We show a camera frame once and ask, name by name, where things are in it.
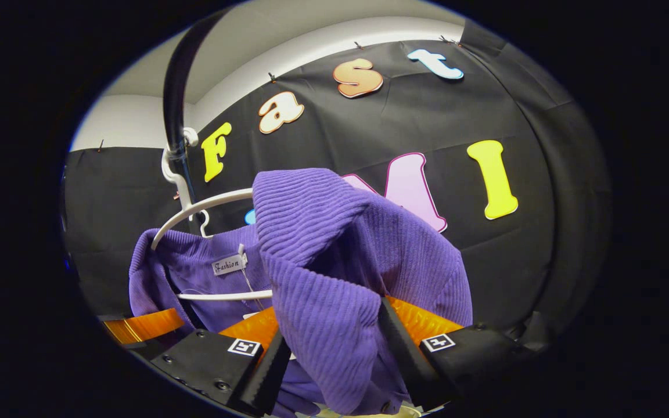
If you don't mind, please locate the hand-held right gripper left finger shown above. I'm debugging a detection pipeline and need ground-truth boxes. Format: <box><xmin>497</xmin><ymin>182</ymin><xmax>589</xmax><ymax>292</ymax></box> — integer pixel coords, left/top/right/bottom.
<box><xmin>150</xmin><ymin>308</ymin><xmax>293</xmax><ymax>416</ymax></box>

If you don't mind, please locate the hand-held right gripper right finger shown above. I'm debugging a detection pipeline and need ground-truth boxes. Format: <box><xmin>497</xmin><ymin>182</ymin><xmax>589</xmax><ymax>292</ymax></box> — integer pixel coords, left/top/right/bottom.
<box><xmin>378</xmin><ymin>296</ymin><xmax>535</xmax><ymax>414</ymax></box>

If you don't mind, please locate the cream laundry hamper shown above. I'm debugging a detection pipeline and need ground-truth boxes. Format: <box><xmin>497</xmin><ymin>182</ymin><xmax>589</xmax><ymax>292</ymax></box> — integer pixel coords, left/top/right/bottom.
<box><xmin>311</xmin><ymin>402</ymin><xmax>423</xmax><ymax>418</ymax></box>

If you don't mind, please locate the purple knit cardigan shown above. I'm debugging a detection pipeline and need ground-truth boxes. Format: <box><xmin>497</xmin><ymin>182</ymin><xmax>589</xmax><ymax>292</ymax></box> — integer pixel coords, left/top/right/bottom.
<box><xmin>128</xmin><ymin>168</ymin><xmax>473</xmax><ymax>417</ymax></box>

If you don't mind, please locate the white plastic clothes hanger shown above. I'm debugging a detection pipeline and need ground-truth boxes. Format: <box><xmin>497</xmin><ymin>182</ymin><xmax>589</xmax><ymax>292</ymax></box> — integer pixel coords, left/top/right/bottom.
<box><xmin>150</xmin><ymin>127</ymin><xmax>275</xmax><ymax>302</ymax></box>

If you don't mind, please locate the black clothes rail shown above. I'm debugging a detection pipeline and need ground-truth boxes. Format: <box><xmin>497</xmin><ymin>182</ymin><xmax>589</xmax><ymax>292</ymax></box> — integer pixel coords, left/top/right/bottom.
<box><xmin>163</xmin><ymin>9</ymin><xmax>228</xmax><ymax>201</ymax></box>

